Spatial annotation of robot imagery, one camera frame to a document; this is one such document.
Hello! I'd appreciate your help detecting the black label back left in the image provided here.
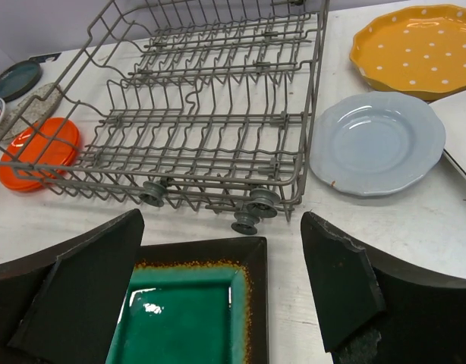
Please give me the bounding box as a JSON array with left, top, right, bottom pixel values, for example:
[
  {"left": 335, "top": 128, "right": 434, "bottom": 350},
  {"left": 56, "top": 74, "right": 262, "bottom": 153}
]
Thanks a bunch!
[{"left": 28, "top": 52, "right": 61, "bottom": 63}]

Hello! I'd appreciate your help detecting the light blue round plate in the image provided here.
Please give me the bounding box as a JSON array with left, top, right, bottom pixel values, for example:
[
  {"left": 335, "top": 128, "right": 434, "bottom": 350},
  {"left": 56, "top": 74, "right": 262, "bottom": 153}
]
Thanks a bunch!
[{"left": 309, "top": 92, "right": 446, "bottom": 197}]

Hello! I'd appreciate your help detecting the dark teal round plate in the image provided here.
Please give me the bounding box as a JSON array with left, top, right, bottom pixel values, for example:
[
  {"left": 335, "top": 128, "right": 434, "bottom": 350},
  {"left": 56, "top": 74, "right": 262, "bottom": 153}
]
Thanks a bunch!
[{"left": 0, "top": 60, "right": 43, "bottom": 102}]

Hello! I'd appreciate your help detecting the yellow polka dot plate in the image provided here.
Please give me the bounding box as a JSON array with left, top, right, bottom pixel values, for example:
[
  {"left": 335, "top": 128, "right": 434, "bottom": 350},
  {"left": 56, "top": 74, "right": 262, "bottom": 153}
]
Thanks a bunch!
[{"left": 349, "top": 4, "right": 466, "bottom": 101}]

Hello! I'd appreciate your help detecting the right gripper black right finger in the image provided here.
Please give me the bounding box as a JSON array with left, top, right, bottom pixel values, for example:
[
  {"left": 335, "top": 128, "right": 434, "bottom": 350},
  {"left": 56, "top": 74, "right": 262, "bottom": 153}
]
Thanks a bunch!
[{"left": 301, "top": 212, "right": 466, "bottom": 363}]

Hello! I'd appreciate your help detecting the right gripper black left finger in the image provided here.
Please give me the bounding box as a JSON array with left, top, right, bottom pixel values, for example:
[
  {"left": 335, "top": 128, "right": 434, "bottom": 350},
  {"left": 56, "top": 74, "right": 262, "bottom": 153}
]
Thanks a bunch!
[{"left": 0, "top": 209, "right": 144, "bottom": 363}]

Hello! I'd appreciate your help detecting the grey wire dish rack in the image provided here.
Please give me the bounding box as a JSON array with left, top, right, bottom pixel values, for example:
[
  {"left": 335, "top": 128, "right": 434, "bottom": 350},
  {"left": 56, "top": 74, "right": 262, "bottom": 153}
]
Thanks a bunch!
[{"left": 6, "top": 1, "right": 329, "bottom": 234}]

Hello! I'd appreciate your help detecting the white rectangular plate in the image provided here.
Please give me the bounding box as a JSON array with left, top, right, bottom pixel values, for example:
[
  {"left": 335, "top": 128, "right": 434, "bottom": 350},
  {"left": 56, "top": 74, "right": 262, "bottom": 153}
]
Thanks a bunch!
[{"left": 430, "top": 90, "right": 466, "bottom": 180}]

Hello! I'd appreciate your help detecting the orange round plate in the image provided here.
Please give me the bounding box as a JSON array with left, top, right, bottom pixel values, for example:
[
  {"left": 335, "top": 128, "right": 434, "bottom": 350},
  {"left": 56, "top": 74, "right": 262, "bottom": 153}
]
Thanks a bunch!
[{"left": 0, "top": 118, "right": 80, "bottom": 193}]

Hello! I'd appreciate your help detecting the green square glazed plate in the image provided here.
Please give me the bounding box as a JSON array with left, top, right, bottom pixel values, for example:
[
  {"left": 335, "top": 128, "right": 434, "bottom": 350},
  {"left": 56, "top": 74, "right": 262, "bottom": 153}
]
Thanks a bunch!
[{"left": 106, "top": 237, "right": 269, "bottom": 363}]

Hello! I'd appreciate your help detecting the speckled beige oval plate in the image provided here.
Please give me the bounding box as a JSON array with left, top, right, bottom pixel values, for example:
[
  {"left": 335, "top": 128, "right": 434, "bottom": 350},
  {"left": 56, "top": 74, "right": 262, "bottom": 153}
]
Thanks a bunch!
[{"left": 0, "top": 83, "right": 61, "bottom": 143}]

